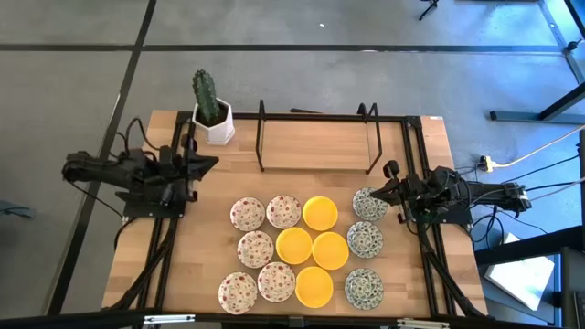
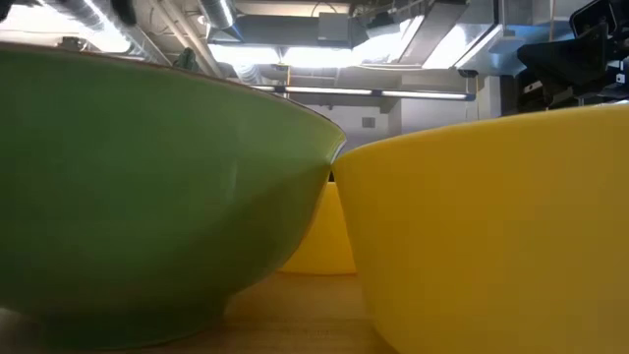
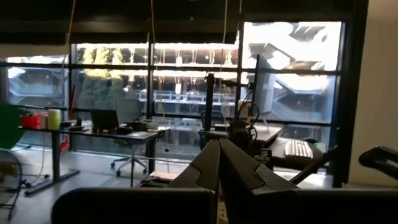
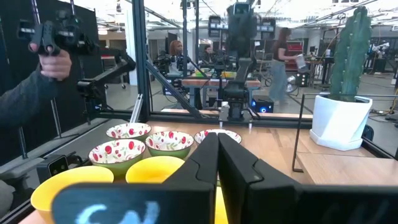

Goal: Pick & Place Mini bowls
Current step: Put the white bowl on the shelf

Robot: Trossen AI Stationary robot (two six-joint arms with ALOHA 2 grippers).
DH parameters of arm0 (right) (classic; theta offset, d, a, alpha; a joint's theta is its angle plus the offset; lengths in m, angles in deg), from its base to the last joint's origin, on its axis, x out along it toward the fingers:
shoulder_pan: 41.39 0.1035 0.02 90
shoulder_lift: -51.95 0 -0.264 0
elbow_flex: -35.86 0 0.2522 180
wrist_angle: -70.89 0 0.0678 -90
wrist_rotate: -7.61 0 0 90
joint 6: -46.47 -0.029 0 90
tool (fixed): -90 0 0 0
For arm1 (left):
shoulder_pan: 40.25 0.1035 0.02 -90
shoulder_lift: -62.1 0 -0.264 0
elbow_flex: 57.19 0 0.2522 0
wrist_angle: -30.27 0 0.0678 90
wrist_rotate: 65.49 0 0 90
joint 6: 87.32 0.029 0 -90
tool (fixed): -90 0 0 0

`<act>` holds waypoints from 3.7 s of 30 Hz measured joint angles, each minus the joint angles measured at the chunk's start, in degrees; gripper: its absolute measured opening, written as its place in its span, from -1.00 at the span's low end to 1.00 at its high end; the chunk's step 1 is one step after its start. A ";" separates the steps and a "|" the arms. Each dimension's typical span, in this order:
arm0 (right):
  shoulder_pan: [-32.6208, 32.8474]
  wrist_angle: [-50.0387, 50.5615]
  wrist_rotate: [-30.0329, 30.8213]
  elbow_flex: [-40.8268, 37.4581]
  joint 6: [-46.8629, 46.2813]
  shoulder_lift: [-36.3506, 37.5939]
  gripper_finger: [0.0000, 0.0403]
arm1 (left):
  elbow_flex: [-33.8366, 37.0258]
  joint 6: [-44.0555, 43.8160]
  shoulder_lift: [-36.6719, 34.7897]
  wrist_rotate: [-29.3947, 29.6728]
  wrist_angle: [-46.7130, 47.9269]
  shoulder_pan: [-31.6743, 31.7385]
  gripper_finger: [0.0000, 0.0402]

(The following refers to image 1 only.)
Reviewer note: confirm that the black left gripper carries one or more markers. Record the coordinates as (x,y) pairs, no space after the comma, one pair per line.
(185,166)

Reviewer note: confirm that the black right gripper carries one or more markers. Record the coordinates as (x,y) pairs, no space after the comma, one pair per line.
(410,194)

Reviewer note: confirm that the green floral bowl teal outside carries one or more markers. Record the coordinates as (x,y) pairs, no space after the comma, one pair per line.
(364,289)
(365,239)
(365,210)

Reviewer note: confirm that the red floral bowl green outside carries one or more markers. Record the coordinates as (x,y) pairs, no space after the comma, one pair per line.
(247,214)
(255,249)
(276,282)
(237,293)
(283,211)

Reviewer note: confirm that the yellow plastic mini bowl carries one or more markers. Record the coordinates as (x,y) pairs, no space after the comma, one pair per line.
(320,213)
(294,246)
(314,287)
(330,251)

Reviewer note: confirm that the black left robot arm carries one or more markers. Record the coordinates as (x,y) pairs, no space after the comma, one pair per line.
(100,171)

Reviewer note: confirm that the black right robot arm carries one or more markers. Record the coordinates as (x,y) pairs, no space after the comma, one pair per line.
(493,191)

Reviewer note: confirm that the white faceted plant pot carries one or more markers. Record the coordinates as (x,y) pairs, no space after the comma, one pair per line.
(221,132)

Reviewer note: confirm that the green cactus plant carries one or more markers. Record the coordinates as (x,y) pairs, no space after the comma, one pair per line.
(205,96)

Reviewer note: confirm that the yellow power strip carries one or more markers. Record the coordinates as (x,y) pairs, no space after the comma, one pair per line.
(485,163)

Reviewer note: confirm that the white flat box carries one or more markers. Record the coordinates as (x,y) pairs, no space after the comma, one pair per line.
(521,279)

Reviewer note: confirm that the grey floor object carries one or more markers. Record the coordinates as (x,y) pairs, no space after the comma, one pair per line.
(13,210)

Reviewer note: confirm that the black side desk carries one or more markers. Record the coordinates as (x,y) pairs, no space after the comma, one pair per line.
(571,292)

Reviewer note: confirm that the black aluminium rig frame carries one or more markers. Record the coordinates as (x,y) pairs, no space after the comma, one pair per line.
(242,116)

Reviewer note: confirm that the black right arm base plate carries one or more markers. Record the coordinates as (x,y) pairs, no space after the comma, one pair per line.
(457,219)

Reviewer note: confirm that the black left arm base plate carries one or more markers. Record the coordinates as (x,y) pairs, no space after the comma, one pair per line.
(137,211)

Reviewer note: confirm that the black desk leg frame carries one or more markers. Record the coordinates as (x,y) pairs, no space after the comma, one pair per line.
(525,116)

